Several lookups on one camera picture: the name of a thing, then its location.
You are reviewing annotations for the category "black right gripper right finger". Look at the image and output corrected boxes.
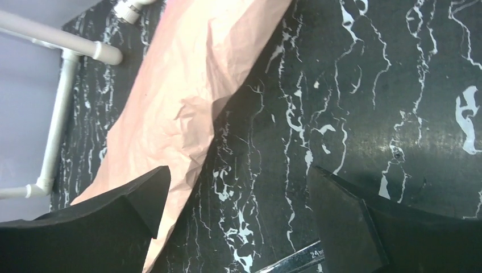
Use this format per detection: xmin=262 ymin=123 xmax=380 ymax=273
xmin=308 ymin=166 xmax=481 ymax=272

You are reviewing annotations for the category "metal wrench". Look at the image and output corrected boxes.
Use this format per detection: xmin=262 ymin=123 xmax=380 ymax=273
xmin=256 ymin=241 xmax=325 ymax=273

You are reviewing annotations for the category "white PVC pipe frame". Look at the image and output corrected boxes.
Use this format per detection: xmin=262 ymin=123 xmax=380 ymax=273
xmin=0 ymin=0 xmax=155 ymax=200

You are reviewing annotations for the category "pink wrapping paper sheet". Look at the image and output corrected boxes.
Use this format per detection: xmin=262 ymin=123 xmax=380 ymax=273
xmin=74 ymin=0 xmax=290 ymax=272

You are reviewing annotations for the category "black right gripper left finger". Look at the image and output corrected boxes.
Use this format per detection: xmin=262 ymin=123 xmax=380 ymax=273
xmin=1 ymin=166 xmax=171 ymax=272

